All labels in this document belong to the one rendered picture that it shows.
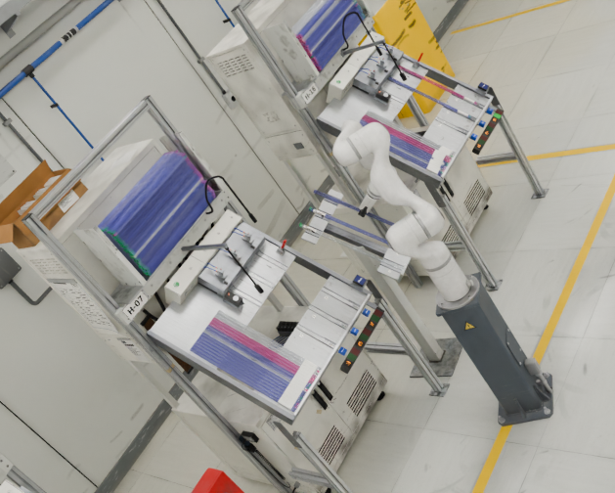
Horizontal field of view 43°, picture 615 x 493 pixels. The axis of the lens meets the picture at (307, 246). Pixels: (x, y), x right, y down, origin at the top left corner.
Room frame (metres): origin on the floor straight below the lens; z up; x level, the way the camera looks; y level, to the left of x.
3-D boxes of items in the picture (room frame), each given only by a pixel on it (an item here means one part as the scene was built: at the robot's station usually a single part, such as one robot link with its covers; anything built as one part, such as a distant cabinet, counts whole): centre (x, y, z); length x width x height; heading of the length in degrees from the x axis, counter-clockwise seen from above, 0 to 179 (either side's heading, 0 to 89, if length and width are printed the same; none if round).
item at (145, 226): (3.18, 0.43, 1.52); 0.51 x 0.13 x 0.27; 126
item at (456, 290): (2.58, -0.38, 0.79); 0.19 x 0.19 x 0.18
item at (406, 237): (2.59, -0.35, 1.00); 0.19 x 0.12 x 0.24; 83
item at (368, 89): (3.95, -0.75, 0.65); 1.01 x 0.73 x 1.29; 36
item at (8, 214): (3.36, 0.69, 1.82); 0.68 x 0.30 x 0.20; 126
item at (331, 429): (3.25, 0.54, 0.31); 0.70 x 0.65 x 0.62; 126
